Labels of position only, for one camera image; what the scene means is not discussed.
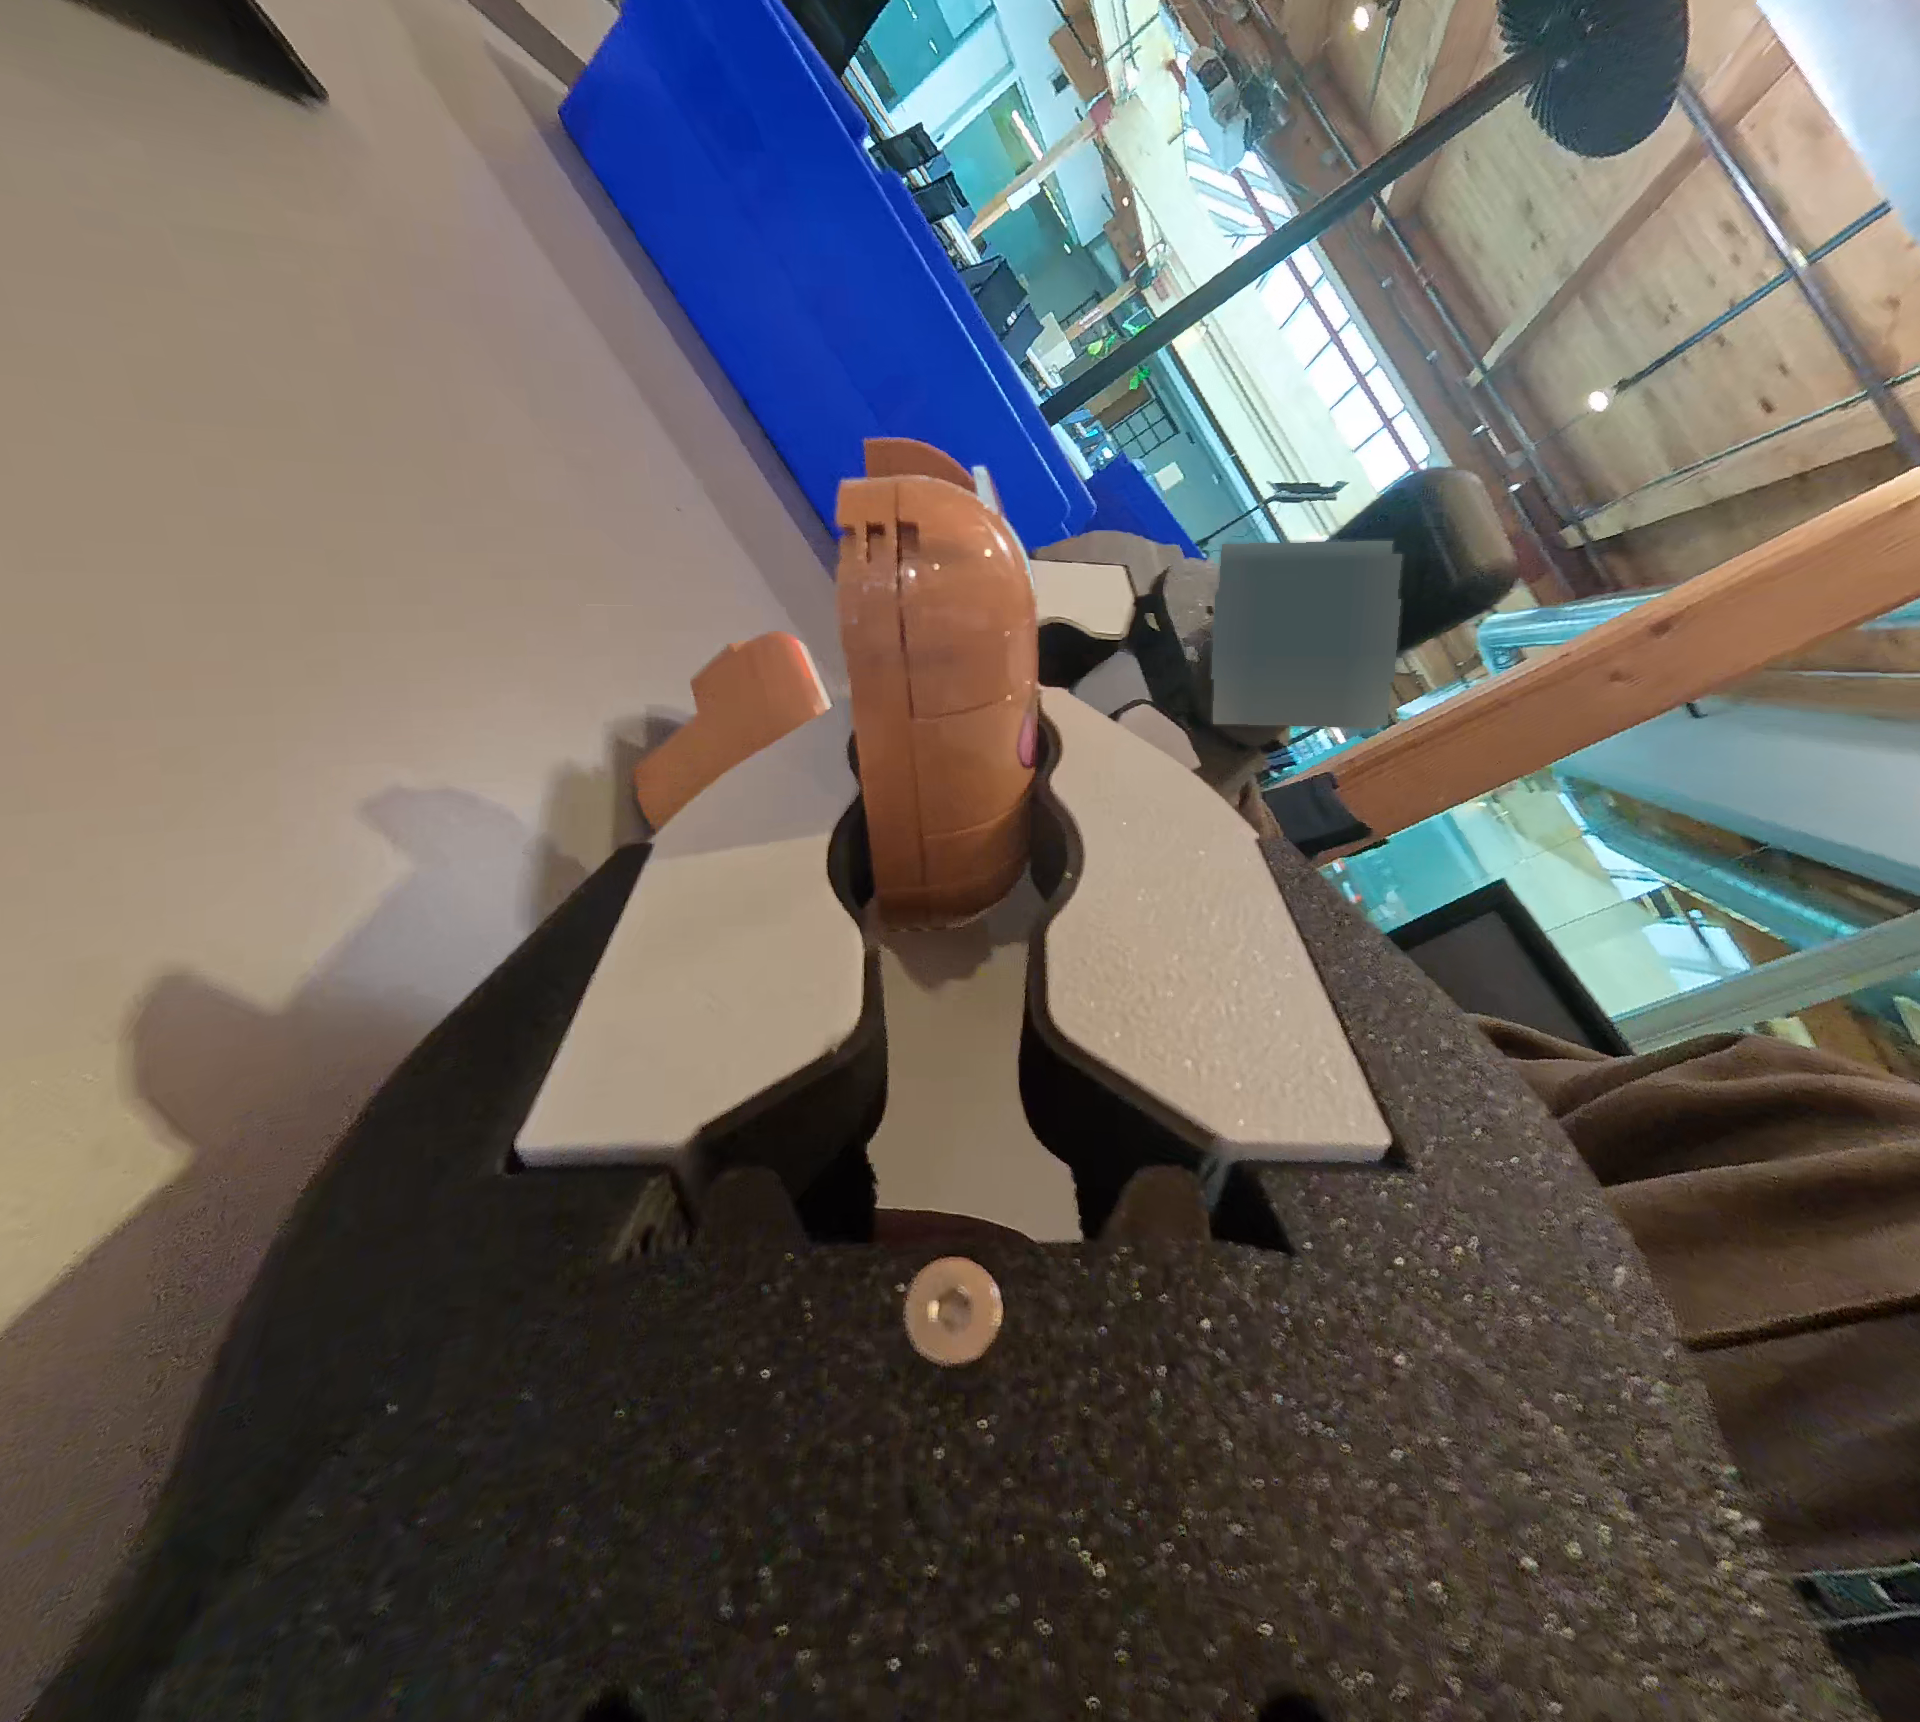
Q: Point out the person's brown zip jacket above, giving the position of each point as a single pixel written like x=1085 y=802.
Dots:
x=1771 y=1227

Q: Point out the black steel column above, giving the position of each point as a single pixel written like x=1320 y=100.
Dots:
x=1290 y=237

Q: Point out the black ribbed ceiling disc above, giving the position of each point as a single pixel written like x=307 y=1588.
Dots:
x=1598 y=12

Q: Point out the person's left hand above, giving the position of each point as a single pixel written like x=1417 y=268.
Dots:
x=945 y=1224

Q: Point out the brown lego face panel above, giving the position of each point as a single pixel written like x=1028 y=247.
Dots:
x=939 y=673

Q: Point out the brown lego head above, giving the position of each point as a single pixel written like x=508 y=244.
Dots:
x=735 y=716

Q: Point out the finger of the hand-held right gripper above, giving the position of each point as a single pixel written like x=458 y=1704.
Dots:
x=1082 y=596
x=1137 y=703

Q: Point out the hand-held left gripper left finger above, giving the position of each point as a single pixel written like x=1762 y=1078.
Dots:
x=705 y=986

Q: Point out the wooden beam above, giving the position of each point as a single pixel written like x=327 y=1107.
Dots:
x=1620 y=657

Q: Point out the row of black office chairs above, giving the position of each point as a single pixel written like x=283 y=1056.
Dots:
x=945 y=206

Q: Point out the black light stand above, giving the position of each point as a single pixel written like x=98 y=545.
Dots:
x=1305 y=500

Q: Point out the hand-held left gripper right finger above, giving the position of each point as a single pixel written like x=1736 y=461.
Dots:
x=1201 y=973

